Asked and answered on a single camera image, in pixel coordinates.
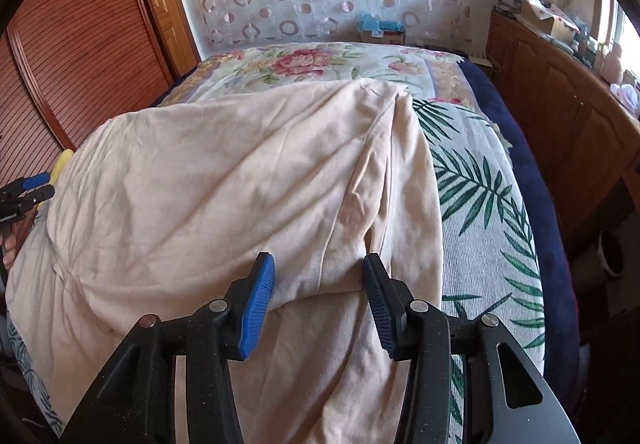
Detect wooden low cabinet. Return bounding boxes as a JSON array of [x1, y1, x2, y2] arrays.
[[487, 9, 640, 245]]

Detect open cardboard box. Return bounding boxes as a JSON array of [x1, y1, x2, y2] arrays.
[[517, 0, 581, 40]]

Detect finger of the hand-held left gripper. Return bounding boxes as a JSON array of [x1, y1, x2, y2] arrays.
[[15, 187, 56, 207], [0, 174, 49, 197]]

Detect floral blanket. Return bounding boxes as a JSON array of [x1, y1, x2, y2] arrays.
[[160, 42, 471, 108]]

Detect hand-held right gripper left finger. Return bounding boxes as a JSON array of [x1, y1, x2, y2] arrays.
[[60, 251, 277, 444]]

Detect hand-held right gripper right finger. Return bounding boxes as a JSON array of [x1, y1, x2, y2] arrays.
[[362, 253, 581, 444]]

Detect beige printed T-shirt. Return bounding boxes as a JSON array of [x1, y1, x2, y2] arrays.
[[5, 78, 446, 444]]

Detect grey trash bin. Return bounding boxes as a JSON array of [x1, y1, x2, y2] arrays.
[[575, 229, 626, 282]]

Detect person's left hand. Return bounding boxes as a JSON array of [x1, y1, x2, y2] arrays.
[[0, 230, 18, 271]]

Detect yellow plush toy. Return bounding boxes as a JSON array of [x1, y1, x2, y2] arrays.
[[47, 149, 76, 187]]

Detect wooden slatted wardrobe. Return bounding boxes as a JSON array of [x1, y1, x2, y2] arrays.
[[0, 0, 201, 185]]

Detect blue plastic bag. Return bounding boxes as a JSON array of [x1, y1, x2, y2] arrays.
[[359, 12, 405, 32]]

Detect brown cardboard box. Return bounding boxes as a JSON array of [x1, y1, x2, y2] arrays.
[[361, 27, 406, 45]]

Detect pink jug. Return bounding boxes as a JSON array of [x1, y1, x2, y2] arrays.
[[602, 42, 626, 80]]

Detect wooden-framed window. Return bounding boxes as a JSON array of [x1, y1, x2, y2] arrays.
[[595, 0, 640, 55]]

